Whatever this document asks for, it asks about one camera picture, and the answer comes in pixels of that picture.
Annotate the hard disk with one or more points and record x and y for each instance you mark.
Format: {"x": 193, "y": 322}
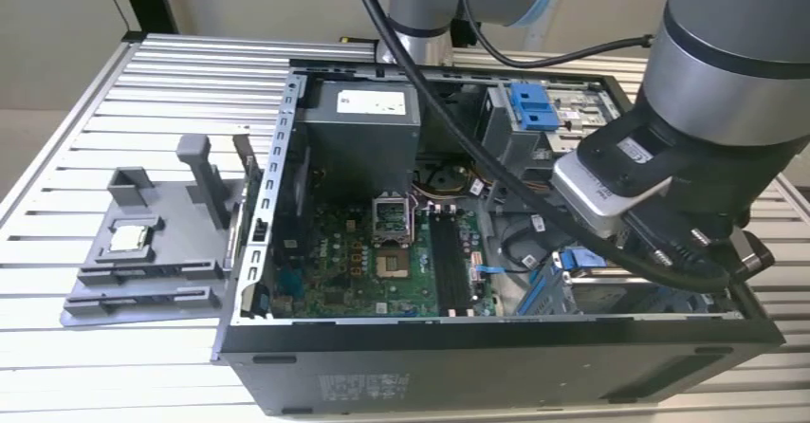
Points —
{"x": 580, "y": 259}

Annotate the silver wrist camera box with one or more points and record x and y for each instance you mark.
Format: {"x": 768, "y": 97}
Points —
{"x": 601, "y": 200}

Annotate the blue expansion slot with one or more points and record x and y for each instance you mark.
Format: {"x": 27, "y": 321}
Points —
{"x": 287, "y": 281}

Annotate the blue plastic strip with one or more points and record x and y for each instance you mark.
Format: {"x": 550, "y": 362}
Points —
{"x": 534, "y": 295}

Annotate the silver CPU chip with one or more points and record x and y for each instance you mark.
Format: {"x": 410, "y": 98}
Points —
{"x": 130, "y": 239}

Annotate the black PC case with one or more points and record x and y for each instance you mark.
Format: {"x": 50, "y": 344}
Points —
{"x": 506, "y": 375}

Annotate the black case fan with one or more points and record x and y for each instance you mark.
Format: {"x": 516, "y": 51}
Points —
{"x": 294, "y": 205}

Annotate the green motherboard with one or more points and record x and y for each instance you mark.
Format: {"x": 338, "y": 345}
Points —
{"x": 342, "y": 281}

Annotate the grey parts rack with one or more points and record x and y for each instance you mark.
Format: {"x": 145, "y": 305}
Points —
{"x": 178, "y": 252}

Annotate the metal disk bay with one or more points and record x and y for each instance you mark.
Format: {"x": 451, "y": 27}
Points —
{"x": 557, "y": 295}

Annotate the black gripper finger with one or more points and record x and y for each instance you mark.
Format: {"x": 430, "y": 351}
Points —
{"x": 750, "y": 245}

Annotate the graphics card green board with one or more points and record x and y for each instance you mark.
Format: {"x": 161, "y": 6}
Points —
{"x": 251, "y": 176}

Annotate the grey metal drive cage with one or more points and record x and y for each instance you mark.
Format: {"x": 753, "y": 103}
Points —
{"x": 520, "y": 143}

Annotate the black table corner cap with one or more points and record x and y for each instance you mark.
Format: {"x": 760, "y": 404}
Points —
{"x": 134, "y": 36}

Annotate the CPU socket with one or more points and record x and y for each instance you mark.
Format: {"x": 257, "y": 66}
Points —
{"x": 393, "y": 264}

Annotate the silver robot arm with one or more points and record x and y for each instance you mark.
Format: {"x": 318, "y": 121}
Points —
{"x": 728, "y": 62}

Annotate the grey power supply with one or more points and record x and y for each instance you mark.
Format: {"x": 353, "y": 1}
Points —
{"x": 361, "y": 148}

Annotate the black RAM slot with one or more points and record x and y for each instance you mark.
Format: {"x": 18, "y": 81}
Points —
{"x": 443, "y": 262}
{"x": 461, "y": 262}

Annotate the blue drive bay latch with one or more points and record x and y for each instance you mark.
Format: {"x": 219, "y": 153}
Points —
{"x": 532, "y": 105}

